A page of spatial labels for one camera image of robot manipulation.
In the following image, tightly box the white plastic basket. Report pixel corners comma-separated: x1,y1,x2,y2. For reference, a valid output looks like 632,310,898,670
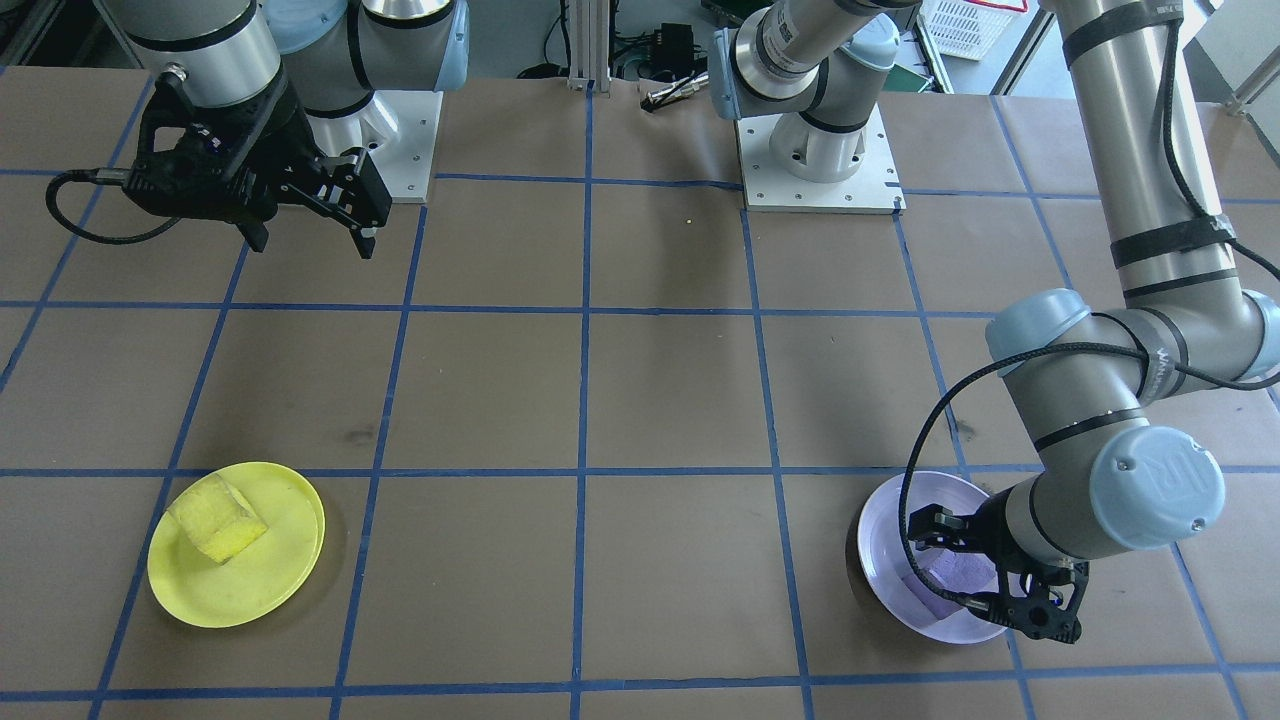
918,0,1031,61

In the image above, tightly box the black electronics box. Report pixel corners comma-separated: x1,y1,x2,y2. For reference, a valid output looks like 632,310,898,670
645,22,701,71

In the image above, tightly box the purple foam block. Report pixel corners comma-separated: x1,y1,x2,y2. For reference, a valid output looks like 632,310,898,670
905,555,1001,619

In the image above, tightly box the silver metal tool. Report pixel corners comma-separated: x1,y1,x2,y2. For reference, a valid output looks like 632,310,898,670
643,72,713,113

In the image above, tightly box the purple plate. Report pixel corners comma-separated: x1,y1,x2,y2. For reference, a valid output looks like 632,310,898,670
857,471,1016,646

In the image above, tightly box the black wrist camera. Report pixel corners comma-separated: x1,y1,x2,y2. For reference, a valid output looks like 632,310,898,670
165,120,266,176

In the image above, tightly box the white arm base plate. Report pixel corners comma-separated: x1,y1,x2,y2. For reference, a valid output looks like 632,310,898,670
735,95,906,216
300,90,444,206

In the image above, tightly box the yellow foam block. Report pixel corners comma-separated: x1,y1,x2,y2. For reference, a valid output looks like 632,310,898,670
165,472,269,563

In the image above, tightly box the yellow plate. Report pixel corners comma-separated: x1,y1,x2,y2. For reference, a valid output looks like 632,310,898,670
147,461,326,629

